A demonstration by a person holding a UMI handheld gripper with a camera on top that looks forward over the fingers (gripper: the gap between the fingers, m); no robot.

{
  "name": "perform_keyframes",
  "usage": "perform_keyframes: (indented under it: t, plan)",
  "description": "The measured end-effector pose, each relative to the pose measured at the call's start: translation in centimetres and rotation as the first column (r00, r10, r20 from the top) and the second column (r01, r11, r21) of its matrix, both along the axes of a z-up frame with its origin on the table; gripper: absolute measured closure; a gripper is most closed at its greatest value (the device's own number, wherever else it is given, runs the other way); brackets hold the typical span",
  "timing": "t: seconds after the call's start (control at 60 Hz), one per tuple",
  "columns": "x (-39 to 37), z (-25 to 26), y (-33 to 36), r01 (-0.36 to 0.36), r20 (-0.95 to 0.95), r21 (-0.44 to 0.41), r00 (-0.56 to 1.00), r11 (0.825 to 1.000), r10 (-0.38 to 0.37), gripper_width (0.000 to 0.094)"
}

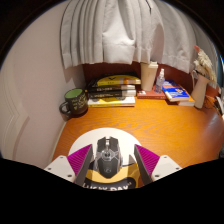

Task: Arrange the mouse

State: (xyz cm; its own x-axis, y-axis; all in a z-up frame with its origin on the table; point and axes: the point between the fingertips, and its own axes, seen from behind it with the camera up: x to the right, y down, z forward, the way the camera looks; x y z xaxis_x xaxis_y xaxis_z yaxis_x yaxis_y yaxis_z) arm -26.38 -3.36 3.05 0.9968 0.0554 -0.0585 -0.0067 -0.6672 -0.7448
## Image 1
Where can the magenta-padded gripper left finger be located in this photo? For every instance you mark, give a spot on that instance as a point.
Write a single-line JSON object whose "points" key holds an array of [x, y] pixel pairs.
{"points": [[60, 166]]}

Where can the orange yellow cover book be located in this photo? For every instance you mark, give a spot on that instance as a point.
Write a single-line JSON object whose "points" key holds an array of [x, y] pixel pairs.
{"points": [[187, 102]]}

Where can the blue cover book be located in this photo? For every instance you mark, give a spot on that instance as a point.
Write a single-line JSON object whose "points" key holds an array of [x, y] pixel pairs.
{"points": [[176, 91]]}

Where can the white pleated curtain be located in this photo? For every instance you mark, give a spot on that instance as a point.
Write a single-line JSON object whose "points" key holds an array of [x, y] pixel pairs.
{"points": [[133, 30]]}

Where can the white ceramic jug vase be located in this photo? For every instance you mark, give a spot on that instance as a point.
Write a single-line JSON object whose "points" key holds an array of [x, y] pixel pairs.
{"points": [[200, 90]]}

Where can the flat red book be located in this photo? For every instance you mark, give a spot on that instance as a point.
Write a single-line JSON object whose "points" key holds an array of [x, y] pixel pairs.
{"points": [[151, 95]]}

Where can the grey black computer mouse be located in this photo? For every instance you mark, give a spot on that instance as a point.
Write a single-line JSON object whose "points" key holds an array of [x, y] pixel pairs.
{"points": [[107, 160]]}

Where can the white yellow black mouse pad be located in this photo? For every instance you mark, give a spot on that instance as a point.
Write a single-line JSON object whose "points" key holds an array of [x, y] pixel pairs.
{"points": [[86, 138]]}

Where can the cream lidded tumbler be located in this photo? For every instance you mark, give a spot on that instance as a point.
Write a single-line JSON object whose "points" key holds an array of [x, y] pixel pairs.
{"points": [[148, 75]]}

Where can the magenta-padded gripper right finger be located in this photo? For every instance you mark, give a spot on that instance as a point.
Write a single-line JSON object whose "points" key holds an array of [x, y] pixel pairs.
{"points": [[163, 166]]}

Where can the black book white lettering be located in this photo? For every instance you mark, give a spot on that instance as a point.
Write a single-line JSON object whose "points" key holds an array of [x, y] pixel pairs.
{"points": [[110, 88]]}

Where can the dark green mug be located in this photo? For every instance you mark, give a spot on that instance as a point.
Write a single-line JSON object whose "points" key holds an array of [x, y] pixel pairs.
{"points": [[76, 101]]}

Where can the black book yellow lettering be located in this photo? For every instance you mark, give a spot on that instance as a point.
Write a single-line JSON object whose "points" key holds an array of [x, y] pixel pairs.
{"points": [[111, 94]]}

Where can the white flower bouquet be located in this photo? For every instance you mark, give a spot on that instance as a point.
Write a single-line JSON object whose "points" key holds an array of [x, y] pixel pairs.
{"points": [[204, 63]]}

